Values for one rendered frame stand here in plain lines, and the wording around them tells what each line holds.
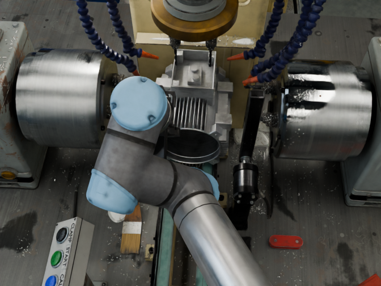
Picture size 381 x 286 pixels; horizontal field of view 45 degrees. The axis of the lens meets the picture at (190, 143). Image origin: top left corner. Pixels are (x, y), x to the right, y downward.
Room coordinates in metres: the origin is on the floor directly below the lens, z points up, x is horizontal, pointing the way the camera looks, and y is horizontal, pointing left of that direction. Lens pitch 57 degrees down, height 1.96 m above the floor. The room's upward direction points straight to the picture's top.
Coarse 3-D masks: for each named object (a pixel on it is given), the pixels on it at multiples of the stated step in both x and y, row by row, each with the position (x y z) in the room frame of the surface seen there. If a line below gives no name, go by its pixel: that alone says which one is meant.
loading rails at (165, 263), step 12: (204, 168) 0.60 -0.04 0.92; (216, 168) 0.60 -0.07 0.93; (168, 216) 0.46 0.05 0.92; (156, 228) 0.43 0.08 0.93; (168, 228) 0.43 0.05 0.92; (156, 240) 0.40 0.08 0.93; (168, 240) 0.40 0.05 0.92; (156, 252) 0.37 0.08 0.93; (168, 252) 0.37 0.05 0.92; (156, 264) 0.34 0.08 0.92; (168, 264) 0.34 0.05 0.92; (156, 276) 0.32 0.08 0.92; (168, 276) 0.32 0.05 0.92
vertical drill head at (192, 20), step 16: (160, 0) 0.75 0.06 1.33; (176, 0) 0.73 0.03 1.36; (192, 0) 0.71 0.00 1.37; (208, 0) 0.72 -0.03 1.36; (224, 0) 0.73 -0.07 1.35; (160, 16) 0.71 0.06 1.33; (176, 16) 0.70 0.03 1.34; (192, 16) 0.69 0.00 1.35; (208, 16) 0.70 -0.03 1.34; (224, 16) 0.71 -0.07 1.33; (176, 32) 0.67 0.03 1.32; (192, 32) 0.67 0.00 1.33; (208, 32) 0.67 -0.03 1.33; (224, 32) 0.69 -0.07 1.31; (176, 48) 0.70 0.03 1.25; (208, 48) 0.70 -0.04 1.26; (176, 64) 0.71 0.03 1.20
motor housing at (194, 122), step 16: (224, 80) 0.79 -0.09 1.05; (224, 96) 0.72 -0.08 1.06; (176, 112) 0.66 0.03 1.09; (192, 112) 0.65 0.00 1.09; (208, 112) 0.66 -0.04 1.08; (224, 112) 0.67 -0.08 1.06; (192, 128) 0.60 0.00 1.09; (208, 128) 0.61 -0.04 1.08; (176, 144) 0.65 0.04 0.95; (192, 144) 0.66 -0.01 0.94; (208, 144) 0.65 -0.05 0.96; (224, 144) 0.60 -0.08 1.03; (176, 160) 0.61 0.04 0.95; (192, 160) 0.61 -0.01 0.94; (208, 160) 0.60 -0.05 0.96
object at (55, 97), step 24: (48, 48) 0.81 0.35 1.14; (24, 72) 0.72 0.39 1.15; (48, 72) 0.71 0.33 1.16; (72, 72) 0.71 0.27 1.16; (96, 72) 0.71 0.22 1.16; (24, 96) 0.67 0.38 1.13; (48, 96) 0.66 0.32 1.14; (72, 96) 0.66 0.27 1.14; (96, 96) 0.66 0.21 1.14; (24, 120) 0.64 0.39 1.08; (48, 120) 0.62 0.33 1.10; (72, 120) 0.62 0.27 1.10; (96, 120) 0.62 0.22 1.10; (48, 144) 0.62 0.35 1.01; (72, 144) 0.61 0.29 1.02; (96, 144) 0.61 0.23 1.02
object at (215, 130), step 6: (168, 66) 0.80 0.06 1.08; (168, 72) 0.79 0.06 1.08; (222, 72) 0.78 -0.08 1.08; (222, 78) 0.78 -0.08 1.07; (210, 126) 0.62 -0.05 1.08; (216, 126) 0.61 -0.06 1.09; (210, 132) 0.60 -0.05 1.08; (216, 132) 0.60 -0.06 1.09; (210, 162) 0.60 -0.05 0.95; (216, 162) 0.60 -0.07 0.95
